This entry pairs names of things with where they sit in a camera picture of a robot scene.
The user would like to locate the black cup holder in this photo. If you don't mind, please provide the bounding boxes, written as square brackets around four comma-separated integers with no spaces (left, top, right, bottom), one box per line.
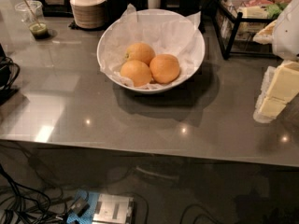
[106,0,129,23]

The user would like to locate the black cables on floor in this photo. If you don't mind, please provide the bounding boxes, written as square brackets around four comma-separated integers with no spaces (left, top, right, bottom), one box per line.
[0,163,68,224]

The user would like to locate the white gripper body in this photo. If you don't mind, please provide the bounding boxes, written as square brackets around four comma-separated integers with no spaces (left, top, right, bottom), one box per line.
[272,0,299,61]

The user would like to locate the wooden stir stick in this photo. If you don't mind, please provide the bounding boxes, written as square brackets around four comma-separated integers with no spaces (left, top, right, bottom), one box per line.
[23,0,41,27]

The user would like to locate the clear plastic cup green drink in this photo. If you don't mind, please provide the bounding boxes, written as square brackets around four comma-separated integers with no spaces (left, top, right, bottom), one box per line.
[15,0,49,39]

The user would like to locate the white paper liner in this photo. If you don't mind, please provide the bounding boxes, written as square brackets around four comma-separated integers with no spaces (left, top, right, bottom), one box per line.
[99,3,202,91]

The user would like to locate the silver box on floor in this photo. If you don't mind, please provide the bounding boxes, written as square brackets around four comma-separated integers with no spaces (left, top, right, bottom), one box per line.
[93,194,134,224]

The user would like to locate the black power adapter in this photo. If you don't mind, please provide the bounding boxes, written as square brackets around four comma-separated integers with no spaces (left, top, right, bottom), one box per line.
[70,197,90,217]

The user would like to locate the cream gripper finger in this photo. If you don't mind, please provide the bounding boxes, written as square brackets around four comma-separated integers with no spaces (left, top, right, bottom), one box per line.
[258,96,286,119]
[266,61,299,103]

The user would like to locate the stack of paper bowls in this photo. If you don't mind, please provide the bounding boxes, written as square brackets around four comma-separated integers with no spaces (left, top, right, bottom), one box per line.
[70,0,106,29]

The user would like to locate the blue cloth on floor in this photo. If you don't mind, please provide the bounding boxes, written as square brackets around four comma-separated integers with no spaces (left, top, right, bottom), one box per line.
[66,189,99,224]

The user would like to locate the black wire rack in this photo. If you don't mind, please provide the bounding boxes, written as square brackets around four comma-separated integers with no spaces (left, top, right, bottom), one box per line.
[212,1,275,60]

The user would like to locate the white bowl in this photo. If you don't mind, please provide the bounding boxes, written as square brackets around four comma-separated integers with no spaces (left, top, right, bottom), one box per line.
[96,8,206,95]

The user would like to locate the black device left edge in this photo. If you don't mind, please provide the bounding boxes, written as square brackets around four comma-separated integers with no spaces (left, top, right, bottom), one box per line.
[0,44,21,105]

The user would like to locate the orange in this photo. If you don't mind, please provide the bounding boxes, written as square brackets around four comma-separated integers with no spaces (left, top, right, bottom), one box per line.
[149,54,180,84]
[125,42,155,65]
[120,60,152,87]

